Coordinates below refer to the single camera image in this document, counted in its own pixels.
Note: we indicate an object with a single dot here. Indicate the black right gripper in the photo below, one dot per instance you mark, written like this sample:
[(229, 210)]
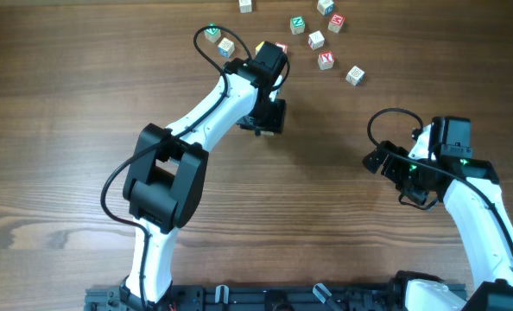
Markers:
[(389, 163)]

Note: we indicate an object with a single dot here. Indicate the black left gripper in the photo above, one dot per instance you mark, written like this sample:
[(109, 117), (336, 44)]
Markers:
[(268, 117)]

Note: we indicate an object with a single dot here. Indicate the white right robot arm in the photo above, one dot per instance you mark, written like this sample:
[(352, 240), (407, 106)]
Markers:
[(440, 168)]

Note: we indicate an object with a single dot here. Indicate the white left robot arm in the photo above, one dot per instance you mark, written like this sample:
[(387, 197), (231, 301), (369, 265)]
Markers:
[(164, 183)]

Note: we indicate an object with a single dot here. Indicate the yellow top wooden block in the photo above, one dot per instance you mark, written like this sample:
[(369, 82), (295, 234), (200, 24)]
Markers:
[(258, 47)]

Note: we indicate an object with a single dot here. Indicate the red 9 number block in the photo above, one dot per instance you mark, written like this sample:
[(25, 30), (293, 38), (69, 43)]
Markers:
[(282, 46)]

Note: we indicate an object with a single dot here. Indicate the red Y letter block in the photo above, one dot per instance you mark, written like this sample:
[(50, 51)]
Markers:
[(326, 60)]

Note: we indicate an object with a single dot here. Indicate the blue sided wooden block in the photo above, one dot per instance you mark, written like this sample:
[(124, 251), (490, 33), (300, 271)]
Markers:
[(226, 47)]

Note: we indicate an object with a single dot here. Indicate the white red sided block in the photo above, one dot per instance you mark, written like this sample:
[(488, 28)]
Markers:
[(316, 40)]

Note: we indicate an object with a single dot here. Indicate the blue X letter block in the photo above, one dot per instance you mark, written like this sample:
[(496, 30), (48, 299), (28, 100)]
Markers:
[(355, 75)]

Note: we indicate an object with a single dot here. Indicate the green N letter block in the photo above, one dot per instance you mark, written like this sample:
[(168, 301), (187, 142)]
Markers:
[(297, 25)]

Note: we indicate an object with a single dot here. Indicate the green Z letter block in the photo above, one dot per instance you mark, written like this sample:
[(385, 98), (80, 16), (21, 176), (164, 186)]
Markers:
[(212, 34)]

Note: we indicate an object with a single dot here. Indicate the plain wooden block far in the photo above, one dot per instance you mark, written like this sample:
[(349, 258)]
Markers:
[(245, 6)]

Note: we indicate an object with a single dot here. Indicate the red M letter block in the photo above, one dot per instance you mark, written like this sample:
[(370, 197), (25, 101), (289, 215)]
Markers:
[(336, 23)]

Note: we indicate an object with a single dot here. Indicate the blue sided far block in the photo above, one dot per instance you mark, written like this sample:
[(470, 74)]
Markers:
[(325, 7)]

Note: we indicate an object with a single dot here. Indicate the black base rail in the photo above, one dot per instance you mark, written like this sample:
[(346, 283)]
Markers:
[(375, 296)]

